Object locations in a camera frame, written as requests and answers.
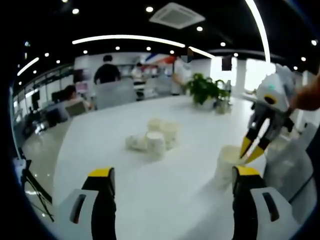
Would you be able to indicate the long ceiling light strip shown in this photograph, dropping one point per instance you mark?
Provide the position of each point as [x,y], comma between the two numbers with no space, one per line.
[263,32]
[202,51]
[28,66]
[125,37]

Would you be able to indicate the white table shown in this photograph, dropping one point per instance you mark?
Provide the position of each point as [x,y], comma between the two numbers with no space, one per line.
[155,190]

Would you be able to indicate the black desk monitor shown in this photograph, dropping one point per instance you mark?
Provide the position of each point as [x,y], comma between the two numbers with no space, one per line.
[35,97]

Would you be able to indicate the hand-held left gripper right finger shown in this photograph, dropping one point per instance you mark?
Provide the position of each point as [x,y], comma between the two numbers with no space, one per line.
[245,207]

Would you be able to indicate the wall screen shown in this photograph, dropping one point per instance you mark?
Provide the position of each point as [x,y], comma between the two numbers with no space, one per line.
[82,75]

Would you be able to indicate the black hanging monitor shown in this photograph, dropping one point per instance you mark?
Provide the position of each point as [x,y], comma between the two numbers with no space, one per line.
[226,63]

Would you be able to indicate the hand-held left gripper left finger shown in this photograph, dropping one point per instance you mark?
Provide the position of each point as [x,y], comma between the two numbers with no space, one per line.
[102,210]

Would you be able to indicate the white ceiling air vent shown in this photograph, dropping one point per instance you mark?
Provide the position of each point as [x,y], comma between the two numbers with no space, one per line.
[177,15]

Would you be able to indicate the small beige bottle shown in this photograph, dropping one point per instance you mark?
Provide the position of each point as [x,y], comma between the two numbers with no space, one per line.
[221,108]

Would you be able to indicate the green potted plant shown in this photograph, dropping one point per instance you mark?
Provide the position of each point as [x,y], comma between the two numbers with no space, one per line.
[201,87]

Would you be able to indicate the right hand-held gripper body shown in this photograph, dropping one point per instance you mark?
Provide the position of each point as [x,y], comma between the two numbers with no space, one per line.
[277,90]

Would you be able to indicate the single white paper cup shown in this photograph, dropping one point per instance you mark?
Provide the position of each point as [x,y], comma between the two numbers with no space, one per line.
[225,170]

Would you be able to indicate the group of round ceiling downlights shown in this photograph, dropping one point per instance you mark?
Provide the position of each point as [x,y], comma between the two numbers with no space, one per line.
[149,9]

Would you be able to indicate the black tripod stand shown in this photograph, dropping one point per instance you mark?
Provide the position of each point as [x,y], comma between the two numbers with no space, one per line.
[35,182]

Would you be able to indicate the cluster of white paper cups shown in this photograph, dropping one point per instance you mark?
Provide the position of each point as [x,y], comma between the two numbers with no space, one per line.
[155,143]

